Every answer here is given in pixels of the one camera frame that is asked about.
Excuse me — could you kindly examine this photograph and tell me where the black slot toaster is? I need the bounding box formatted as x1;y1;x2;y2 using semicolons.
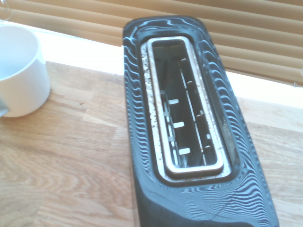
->
122;15;280;227

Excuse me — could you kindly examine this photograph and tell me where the white ceramic cup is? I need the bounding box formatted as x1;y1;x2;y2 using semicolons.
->
0;24;51;118

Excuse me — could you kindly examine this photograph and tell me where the wide beige window blind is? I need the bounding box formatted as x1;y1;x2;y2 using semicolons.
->
0;0;303;84

